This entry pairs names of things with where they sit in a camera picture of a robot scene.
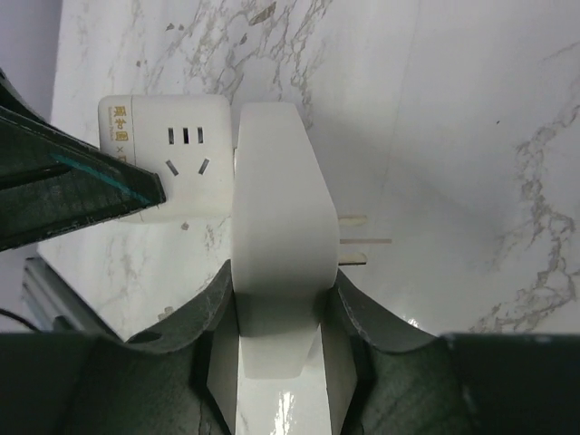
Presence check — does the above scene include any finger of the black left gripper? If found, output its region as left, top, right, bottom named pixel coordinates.
left=1, top=76, right=167, bottom=250

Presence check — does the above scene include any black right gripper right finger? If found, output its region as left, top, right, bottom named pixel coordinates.
left=321, top=274, right=579, bottom=434

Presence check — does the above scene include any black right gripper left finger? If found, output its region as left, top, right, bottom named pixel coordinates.
left=1, top=260, right=238, bottom=434

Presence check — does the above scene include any white cube plug orange logo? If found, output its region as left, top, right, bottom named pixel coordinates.
left=98, top=94, right=234, bottom=223

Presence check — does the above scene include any small white power socket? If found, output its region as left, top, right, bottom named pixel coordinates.
left=231, top=102, right=339, bottom=380

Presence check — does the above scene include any aluminium rail profile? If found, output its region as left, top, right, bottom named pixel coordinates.
left=22, top=257, right=121, bottom=341

